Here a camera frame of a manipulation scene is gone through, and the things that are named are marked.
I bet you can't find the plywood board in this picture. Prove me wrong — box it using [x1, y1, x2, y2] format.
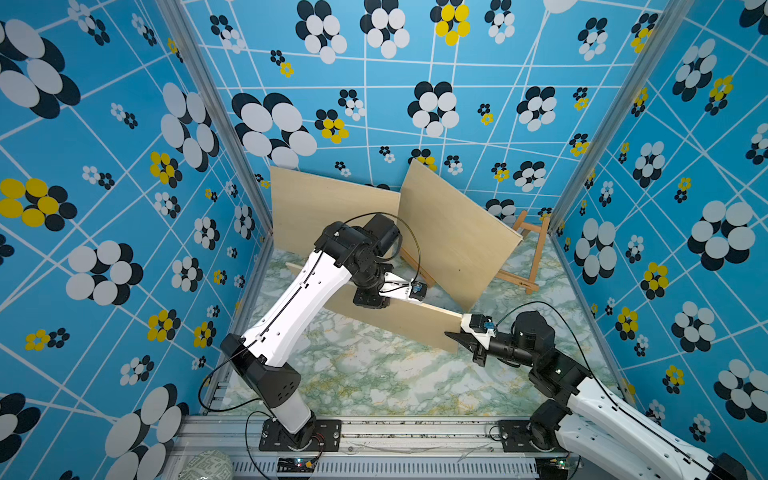
[397, 160, 523, 311]
[270, 167, 400, 257]
[279, 283, 462, 354]

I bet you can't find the wooden easel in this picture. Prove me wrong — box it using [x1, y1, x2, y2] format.
[495, 211, 550, 295]
[399, 247, 437, 287]

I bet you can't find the black mounting plate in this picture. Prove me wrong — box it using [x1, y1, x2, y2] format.
[497, 419, 538, 453]
[258, 419, 342, 452]

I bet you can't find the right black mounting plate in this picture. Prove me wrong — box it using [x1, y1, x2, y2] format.
[497, 419, 538, 453]

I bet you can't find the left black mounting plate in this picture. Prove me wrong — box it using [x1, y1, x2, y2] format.
[258, 419, 342, 452]

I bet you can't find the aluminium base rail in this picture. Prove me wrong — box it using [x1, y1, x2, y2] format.
[161, 415, 618, 479]

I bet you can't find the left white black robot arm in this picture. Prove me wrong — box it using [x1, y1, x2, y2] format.
[221, 212, 411, 449]

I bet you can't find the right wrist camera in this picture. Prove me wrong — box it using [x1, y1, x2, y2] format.
[461, 313, 497, 349]

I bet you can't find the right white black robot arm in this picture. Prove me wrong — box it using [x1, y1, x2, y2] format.
[447, 311, 750, 479]

